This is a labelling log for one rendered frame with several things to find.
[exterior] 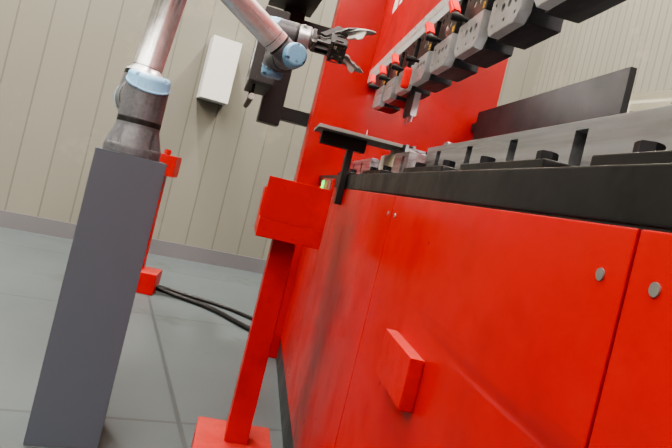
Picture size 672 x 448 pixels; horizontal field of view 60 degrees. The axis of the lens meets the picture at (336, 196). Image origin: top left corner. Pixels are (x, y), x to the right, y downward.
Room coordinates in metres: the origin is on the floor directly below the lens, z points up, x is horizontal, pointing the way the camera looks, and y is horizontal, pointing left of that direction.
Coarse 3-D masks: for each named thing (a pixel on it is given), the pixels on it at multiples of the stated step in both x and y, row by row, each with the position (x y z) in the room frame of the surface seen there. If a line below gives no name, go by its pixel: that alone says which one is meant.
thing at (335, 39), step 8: (336, 32) 1.89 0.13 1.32; (312, 40) 1.84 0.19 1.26; (320, 40) 1.86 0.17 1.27; (328, 40) 1.88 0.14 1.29; (336, 40) 1.85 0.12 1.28; (344, 40) 1.88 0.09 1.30; (312, 48) 1.86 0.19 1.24; (320, 48) 1.85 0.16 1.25; (328, 48) 1.85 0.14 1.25; (336, 48) 1.85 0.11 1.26; (344, 48) 1.85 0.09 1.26; (328, 56) 1.89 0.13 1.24; (336, 56) 1.87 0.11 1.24
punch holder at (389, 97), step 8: (400, 56) 2.02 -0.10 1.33; (400, 64) 2.00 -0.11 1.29; (392, 72) 2.10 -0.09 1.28; (392, 80) 2.04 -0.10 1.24; (392, 88) 2.01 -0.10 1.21; (384, 96) 2.13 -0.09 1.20; (392, 96) 2.01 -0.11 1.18; (400, 96) 2.01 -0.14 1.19; (392, 104) 2.13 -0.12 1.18; (400, 104) 2.09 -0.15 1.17
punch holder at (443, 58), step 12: (444, 24) 1.52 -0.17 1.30; (456, 24) 1.41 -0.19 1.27; (444, 36) 1.49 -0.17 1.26; (456, 36) 1.41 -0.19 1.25; (444, 48) 1.45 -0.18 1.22; (432, 60) 1.54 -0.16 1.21; (444, 60) 1.42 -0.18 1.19; (456, 60) 1.41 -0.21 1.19; (432, 72) 1.52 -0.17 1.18; (444, 72) 1.49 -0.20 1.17; (456, 72) 1.46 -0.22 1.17; (468, 72) 1.43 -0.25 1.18
